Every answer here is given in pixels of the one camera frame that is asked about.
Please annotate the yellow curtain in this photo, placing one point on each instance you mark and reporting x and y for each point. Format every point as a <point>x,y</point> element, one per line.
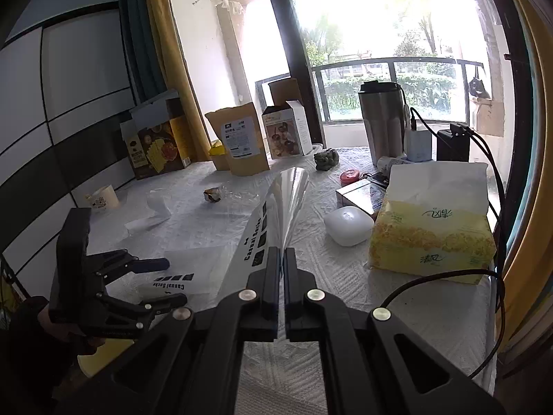
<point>173,52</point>
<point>540,138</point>

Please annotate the white charger block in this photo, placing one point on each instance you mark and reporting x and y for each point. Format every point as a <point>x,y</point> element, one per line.
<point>418,147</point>

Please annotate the kraft paper pouch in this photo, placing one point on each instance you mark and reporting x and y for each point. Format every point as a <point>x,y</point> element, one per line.
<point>246,138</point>

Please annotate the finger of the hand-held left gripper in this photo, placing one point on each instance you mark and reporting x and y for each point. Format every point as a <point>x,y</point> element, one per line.
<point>168,303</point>
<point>151,263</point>

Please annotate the clear printed plastic bag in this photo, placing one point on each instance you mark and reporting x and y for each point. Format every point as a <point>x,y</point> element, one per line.
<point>259,229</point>
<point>203,263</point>

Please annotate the brown and yellow cracker box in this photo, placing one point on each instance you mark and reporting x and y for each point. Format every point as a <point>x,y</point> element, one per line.
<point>155,151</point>

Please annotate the black and white wardrobe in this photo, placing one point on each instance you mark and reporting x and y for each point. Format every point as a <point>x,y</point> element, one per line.
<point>65,73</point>

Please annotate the small box of yellow packets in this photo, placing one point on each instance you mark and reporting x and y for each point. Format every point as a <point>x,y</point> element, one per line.
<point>218,151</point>

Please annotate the white textured tablecloth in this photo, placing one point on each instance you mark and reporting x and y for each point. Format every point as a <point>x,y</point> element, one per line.
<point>311,233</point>

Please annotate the grey rolled item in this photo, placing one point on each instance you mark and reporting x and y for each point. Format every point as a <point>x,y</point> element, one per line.
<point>391,164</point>

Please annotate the yellow tissue pack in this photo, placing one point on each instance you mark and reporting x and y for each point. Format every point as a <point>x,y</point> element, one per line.
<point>432,229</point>

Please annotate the black window frame post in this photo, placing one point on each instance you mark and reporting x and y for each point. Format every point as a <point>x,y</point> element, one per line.
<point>285,30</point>

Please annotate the balcony cardboard box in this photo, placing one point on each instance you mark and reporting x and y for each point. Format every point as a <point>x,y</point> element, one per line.
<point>488,116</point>

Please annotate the white earbud case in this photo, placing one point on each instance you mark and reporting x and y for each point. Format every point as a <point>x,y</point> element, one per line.
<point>349,224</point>

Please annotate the balcony railing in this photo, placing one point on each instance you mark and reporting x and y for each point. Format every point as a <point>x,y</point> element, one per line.
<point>391,62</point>

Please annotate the black power adapter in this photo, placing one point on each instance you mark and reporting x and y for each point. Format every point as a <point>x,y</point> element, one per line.
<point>451,147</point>

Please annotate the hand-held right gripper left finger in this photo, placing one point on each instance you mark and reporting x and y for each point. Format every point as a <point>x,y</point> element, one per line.
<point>272,276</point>

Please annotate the person's left forearm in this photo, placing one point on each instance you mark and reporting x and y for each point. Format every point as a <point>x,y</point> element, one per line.
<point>34,346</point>

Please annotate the black hanging bag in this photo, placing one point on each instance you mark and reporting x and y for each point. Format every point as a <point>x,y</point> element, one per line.
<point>477,88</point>

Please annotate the small silver printed box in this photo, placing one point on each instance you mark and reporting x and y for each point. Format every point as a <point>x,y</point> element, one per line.
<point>358,199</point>

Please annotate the teal curtain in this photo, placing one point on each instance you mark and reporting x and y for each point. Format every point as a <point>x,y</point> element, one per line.
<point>138,30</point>

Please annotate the clear plastic wrapper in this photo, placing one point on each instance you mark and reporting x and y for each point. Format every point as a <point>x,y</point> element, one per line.
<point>151,216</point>

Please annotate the small red round item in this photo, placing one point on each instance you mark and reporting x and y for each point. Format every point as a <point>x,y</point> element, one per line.
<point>349,176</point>

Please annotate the stainless steel tumbler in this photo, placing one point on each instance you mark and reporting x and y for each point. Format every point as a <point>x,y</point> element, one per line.
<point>380,125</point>

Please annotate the small dark figurine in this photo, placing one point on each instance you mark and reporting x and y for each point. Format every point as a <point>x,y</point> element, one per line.
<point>325,160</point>

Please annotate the white picture carton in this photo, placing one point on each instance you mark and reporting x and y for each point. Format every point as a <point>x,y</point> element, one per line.
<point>285,138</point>

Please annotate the pale yellow waste bin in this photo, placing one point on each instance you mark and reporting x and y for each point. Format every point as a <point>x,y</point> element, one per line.
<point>108,354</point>

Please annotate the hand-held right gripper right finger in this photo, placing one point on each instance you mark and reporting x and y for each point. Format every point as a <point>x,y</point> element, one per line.
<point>291,276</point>

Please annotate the white cartoon mug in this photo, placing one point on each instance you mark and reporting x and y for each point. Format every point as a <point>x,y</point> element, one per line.
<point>103,199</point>

